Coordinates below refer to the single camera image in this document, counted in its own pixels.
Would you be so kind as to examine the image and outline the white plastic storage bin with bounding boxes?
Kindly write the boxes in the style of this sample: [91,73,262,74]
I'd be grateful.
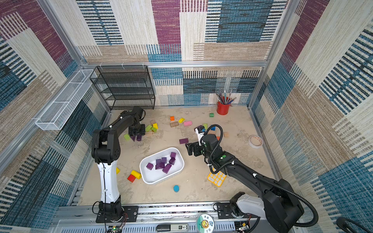
[139,147,185,184]

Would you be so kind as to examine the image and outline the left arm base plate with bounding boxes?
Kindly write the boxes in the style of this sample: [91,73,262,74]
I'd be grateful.
[96,206,139,224]

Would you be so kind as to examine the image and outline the yellow calculator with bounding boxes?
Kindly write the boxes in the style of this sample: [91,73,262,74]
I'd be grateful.
[207,171,227,187]

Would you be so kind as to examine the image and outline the roll of tape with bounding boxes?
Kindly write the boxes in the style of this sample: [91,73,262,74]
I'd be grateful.
[248,135,263,149]

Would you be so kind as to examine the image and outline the black wire shelf rack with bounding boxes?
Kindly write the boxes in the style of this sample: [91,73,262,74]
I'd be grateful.
[90,65,155,110]

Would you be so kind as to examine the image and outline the yellow cylinder block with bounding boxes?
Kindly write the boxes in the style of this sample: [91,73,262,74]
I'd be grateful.
[131,170,142,179]

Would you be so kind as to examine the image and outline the small purple cube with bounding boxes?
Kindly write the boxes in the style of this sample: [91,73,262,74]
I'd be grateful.
[146,163,154,170]

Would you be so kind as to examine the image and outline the long purple brick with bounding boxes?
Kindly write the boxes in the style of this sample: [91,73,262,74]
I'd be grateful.
[162,164,172,174]

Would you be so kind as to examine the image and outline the pink brick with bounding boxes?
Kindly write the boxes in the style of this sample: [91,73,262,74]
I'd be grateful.
[183,121,192,126]

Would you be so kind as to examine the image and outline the brown wooden brick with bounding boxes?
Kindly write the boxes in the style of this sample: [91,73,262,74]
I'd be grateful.
[170,121,179,128]

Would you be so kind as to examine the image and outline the round green sticker badge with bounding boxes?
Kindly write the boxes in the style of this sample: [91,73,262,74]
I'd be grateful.
[196,214,215,233]

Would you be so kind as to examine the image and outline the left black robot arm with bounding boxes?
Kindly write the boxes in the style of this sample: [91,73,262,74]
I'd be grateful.
[91,106,146,223]

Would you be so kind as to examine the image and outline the red cube block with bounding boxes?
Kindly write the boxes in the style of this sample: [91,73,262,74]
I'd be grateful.
[127,174,136,183]

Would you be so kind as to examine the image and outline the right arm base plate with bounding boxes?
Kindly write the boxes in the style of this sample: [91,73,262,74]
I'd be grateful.
[213,202,257,219]

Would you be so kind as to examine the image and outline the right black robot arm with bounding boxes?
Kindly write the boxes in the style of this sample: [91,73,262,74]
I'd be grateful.
[186,124,319,233]

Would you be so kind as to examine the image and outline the lime green cube left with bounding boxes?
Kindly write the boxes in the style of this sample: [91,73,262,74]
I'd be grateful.
[124,134,131,141]

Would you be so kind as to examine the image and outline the lime green brick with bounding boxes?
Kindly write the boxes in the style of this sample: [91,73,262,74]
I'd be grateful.
[145,125,153,132]

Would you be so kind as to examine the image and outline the white mesh wall basket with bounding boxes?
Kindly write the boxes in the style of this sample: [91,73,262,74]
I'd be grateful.
[36,70,93,131]

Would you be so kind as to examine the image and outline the blue round block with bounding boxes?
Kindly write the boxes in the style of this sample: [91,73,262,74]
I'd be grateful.
[173,185,180,192]

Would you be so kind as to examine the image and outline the red pen cup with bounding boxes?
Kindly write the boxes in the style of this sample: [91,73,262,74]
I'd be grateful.
[217,102,230,116]

